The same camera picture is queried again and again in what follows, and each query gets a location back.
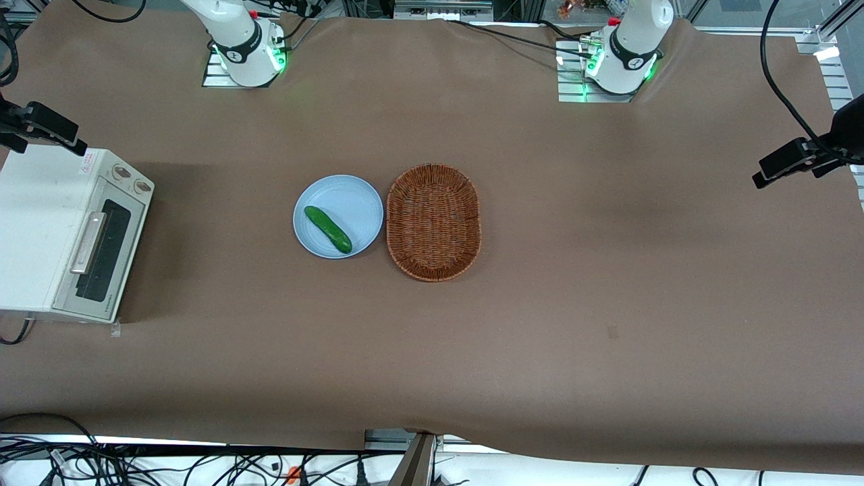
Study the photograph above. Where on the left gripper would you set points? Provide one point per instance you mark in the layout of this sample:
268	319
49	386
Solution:
827	152

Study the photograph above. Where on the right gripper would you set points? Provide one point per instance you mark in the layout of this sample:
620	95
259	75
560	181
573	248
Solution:
15	122

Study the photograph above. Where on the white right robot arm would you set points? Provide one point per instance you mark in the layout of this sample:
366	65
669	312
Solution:
236	34

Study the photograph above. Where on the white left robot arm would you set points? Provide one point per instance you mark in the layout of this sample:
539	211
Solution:
638	34

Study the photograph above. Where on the white toaster oven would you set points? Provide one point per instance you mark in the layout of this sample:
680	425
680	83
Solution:
34	223

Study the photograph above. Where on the round oven control knob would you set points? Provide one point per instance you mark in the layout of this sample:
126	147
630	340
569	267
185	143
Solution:
121	173
142	186

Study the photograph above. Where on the red warning sticker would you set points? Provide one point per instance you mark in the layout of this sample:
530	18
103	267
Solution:
88	164

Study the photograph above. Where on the small clear plastic piece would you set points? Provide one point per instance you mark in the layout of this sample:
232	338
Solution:
116	329

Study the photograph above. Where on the brown table cover sheet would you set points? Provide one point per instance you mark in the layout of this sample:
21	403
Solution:
607	304

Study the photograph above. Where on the green cucumber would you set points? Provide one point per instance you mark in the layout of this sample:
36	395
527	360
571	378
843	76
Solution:
329	230

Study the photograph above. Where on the light blue round plate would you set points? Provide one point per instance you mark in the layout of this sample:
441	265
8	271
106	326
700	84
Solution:
344	202

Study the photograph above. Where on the brown wicker oval basket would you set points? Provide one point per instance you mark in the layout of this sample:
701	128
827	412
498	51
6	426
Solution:
433	223

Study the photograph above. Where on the aluminium frame rail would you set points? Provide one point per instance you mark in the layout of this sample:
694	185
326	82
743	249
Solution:
835	81

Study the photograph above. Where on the slotted aluminium base plate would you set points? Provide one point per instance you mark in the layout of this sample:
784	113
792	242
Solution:
214	75
570	84

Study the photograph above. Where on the dark aluminium support post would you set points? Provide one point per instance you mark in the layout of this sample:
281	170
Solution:
415	466

